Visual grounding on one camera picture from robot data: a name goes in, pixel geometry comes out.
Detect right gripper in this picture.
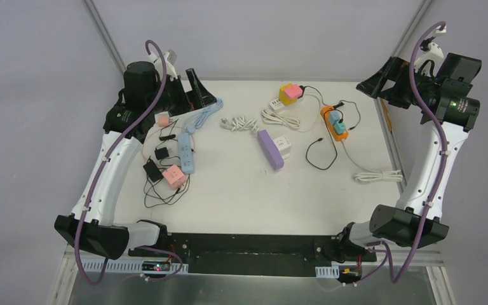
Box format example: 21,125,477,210
357,56,440,110

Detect purple power strip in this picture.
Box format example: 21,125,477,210
257,130,285,170

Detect white cube socket adapter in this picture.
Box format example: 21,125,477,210
273,135,292,160

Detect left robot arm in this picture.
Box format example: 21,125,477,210
54,61,216,260

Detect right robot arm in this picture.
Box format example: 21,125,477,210
334,53,482,261

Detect small pink plug charger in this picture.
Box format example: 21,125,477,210
158,116,172,128

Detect teal plug adapter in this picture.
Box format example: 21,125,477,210
333,121,346,135

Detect yellow pink cube socket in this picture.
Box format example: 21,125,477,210
278,83,304,106

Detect orange power strip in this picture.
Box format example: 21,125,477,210
320,106,349,142

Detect light blue power strip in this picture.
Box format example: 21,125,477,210
177,133,195,175

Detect white usb power strip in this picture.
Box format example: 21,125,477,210
268,98,285,112

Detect pink cube adapter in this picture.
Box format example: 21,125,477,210
162,165,187,190

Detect black square charger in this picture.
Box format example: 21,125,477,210
143,159,163,182

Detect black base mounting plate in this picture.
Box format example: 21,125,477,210
128,233,377,278

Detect light blue coiled cable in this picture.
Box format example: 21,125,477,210
182,98,224,135

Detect white cable of purple strip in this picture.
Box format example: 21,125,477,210
220,116,260,135

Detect white coiled cable centre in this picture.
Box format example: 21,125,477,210
261,108,302,132

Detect white coiled cable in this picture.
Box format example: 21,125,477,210
354,169,404,184
261,108,302,132

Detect black usb cable loop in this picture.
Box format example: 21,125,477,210
305,137,338,172

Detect white coiled cable right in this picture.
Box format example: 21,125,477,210
354,169,404,184

